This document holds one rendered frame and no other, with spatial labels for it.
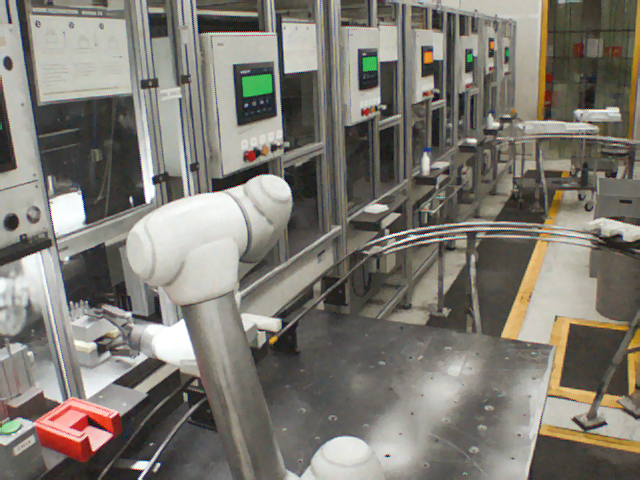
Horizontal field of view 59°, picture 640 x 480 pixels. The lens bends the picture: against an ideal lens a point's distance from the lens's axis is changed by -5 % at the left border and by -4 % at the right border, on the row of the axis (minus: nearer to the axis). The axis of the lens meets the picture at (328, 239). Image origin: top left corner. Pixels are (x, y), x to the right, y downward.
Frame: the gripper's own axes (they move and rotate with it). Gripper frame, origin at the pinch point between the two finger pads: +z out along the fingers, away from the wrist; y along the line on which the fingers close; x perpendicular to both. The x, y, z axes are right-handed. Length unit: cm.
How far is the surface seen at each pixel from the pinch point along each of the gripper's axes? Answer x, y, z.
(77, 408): 28.3, -4.4, -21.4
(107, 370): 5.6, -9.5, -7.8
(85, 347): 6.6, -3.0, -1.7
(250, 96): -66, 58, -17
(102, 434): 29.5, -8.5, -29.8
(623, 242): -182, -18, -142
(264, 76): -76, 65, -17
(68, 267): 1.9, 18.6, 4.6
